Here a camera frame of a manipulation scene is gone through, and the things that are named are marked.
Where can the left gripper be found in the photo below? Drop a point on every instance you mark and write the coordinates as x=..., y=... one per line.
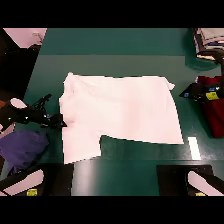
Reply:
x=55, y=121

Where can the white T-shirt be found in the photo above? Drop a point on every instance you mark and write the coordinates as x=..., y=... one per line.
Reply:
x=126, y=106

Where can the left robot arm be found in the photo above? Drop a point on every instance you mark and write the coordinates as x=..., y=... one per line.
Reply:
x=20, y=113

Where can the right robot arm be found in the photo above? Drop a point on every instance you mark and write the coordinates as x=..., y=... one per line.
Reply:
x=203, y=181

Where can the purple garment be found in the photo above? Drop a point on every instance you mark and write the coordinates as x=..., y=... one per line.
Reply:
x=21, y=146

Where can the red garment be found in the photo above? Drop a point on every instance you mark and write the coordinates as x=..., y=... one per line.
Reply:
x=215, y=115

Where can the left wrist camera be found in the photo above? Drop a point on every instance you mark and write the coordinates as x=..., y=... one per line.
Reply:
x=41, y=101

